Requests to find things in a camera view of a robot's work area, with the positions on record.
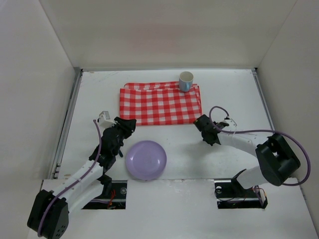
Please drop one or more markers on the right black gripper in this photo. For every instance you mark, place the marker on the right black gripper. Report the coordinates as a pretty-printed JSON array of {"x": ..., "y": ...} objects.
[{"x": 204, "y": 128}]

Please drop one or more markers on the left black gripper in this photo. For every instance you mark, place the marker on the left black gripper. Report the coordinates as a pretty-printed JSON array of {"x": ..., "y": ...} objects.
[{"x": 123, "y": 125}]

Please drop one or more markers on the purple plastic plate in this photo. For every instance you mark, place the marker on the purple plastic plate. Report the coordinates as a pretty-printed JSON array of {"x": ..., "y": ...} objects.
[{"x": 146, "y": 160}]

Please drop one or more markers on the red white checkered cloth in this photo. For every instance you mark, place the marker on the red white checkered cloth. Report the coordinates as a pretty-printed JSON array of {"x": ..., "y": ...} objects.
[{"x": 161, "y": 103}]

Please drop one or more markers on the light blue mug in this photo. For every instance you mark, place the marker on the light blue mug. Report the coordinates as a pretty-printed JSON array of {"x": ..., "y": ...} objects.
[{"x": 185, "y": 81}]

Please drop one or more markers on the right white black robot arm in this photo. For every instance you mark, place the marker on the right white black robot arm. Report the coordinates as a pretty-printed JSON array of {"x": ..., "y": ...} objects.
[{"x": 277, "y": 161}]

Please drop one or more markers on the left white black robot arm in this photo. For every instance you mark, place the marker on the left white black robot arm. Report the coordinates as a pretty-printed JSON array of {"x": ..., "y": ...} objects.
[{"x": 51, "y": 210}]

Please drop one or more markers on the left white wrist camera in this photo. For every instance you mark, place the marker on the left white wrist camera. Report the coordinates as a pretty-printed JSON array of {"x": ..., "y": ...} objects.
[{"x": 104, "y": 119}]

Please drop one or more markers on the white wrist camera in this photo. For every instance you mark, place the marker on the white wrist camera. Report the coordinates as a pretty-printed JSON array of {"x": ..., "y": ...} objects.
[
  {"x": 228, "y": 124},
  {"x": 104, "y": 119}
]

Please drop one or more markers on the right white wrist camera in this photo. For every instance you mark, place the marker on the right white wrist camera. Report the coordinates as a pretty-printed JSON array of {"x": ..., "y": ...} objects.
[{"x": 228, "y": 124}]

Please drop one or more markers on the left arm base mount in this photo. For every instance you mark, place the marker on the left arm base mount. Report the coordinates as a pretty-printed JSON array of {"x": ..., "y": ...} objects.
[{"x": 113, "y": 196}]

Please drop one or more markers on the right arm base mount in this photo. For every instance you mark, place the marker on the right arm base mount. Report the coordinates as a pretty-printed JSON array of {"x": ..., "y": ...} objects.
[{"x": 230, "y": 195}]

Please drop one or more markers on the left aluminium table rail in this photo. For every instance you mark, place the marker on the left aluminium table rail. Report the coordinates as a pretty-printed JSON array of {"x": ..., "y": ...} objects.
[{"x": 58, "y": 154}]

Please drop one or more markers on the aluminium table rail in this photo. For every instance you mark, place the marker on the aluminium table rail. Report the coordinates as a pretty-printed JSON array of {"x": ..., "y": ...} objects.
[
  {"x": 58, "y": 154},
  {"x": 255, "y": 75}
]

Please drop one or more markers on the right aluminium table rail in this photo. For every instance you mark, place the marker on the right aluminium table rail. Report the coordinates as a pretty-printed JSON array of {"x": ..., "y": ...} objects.
[{"x": 255, "y": 75}]

